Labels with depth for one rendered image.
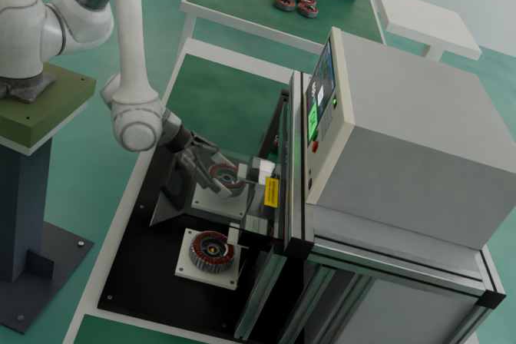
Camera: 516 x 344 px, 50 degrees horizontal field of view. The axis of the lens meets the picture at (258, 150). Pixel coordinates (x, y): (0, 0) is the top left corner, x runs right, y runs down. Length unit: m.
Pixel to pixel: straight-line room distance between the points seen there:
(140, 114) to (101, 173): 1.54
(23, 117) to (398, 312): 1.09
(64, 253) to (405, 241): 1.54
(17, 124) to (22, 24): 0.27
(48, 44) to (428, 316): 1.23
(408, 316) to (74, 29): 1.19
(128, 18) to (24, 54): 0.48
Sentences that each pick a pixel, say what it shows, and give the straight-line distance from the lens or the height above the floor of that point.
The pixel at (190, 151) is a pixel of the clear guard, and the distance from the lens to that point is 1.24.
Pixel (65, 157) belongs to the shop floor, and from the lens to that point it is 2.79.
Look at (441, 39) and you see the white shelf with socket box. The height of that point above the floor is 1.20.
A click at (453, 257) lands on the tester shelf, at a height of 1.11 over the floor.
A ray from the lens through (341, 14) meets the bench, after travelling 3.28.
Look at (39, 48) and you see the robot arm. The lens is 1.69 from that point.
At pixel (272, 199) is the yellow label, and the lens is 1.16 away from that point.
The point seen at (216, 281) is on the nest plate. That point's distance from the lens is 1.35.
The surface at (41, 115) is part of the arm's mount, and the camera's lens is 1.65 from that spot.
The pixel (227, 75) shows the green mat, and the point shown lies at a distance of 2.21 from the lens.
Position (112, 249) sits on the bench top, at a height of 0.75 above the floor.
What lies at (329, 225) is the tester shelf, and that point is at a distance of 1.09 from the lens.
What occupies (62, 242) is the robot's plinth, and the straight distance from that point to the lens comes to 2.39.
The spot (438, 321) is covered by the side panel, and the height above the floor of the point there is 0.99.
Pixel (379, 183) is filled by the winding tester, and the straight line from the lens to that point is 1.09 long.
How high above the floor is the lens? 1.79
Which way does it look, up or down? 34 degrees down
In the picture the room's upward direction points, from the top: 21 degrees clockwise
